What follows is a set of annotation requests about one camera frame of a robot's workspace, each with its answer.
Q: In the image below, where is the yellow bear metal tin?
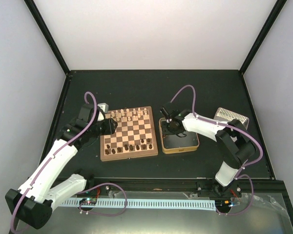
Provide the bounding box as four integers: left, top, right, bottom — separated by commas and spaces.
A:
159, 118, 200, 154

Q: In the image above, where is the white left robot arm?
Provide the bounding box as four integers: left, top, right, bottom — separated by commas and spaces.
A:
5, 103, 117, 229

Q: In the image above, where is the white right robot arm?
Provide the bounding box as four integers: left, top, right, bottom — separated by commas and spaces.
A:
160, 102, 256, 197

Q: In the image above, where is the wooden chess board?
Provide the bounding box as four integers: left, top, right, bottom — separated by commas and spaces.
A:
100, 106, 158, 162

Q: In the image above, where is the small circuit board left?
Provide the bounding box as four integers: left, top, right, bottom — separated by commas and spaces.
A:
79, 198, 97, 205

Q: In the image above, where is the small circuit board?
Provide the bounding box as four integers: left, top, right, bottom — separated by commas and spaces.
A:
215, 200, 241, 208
79, 198, 97, 205

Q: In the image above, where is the small circuit board right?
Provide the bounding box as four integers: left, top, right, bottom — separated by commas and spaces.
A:
215, 200, 241, 208

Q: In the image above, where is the white queen piece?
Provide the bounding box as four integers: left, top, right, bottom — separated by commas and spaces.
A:
126, 109, 131, 117

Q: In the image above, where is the pink tin lid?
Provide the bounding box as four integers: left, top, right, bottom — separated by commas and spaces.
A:
213, 107, 249, 129

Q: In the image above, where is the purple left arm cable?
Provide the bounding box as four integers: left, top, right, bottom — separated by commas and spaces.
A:
10, 91, 98, 234

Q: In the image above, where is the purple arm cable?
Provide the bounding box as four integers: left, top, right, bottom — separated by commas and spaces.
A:
10, 91, 98, 234
169, 85, 263, 180

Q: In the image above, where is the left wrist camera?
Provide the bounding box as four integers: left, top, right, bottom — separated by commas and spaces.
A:
97, 103, 109, 114

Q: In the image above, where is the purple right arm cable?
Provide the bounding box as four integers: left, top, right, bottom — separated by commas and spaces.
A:
169, 85, 263, 180

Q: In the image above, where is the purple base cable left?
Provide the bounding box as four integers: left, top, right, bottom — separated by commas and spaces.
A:
78, 182, 128, 217

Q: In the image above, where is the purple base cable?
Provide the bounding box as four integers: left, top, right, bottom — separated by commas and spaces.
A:
215, 174, 255, 216
78, 182, 128, 217

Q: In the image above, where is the white slotted cable duct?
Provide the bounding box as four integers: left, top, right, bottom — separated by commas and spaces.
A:
60, 197, 216, 211

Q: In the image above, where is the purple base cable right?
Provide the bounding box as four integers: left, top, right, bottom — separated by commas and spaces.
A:
215, 174, 255, 216

